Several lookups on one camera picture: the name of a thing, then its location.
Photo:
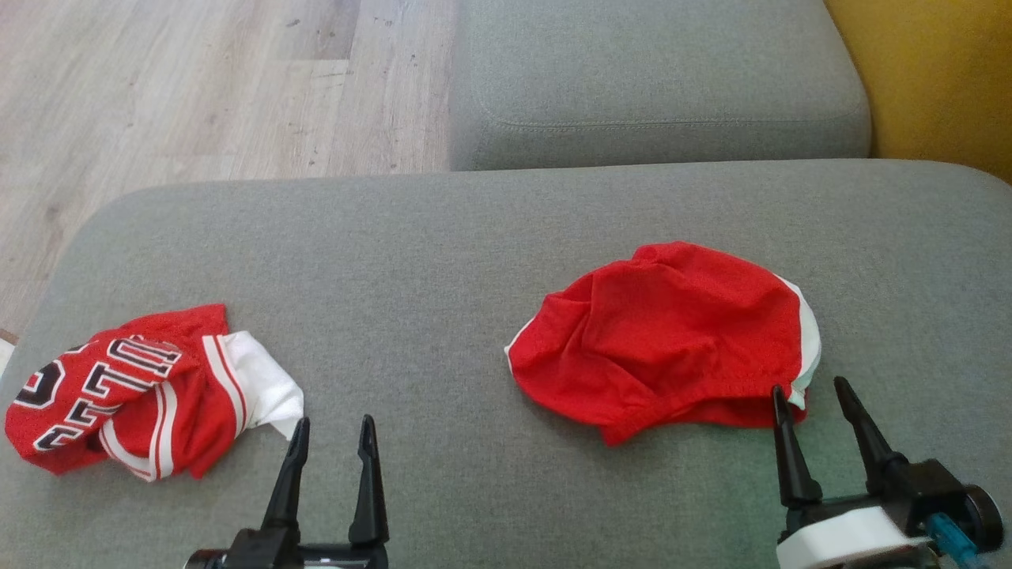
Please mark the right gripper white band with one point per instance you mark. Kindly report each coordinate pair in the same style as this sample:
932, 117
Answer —
846, 537

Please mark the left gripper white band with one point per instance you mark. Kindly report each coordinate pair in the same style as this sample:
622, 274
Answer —
269, 553

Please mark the red jersey with black lettering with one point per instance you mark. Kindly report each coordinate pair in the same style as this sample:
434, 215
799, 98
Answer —
166, 395

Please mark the red shorts with white stripe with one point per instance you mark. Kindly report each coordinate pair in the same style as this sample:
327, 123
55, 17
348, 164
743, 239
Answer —
672, 332

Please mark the grey fabric sofa seat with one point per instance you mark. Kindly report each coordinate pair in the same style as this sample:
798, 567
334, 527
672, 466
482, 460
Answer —
443, 300

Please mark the grey sofa cushion block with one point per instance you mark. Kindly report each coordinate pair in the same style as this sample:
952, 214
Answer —
648, 71

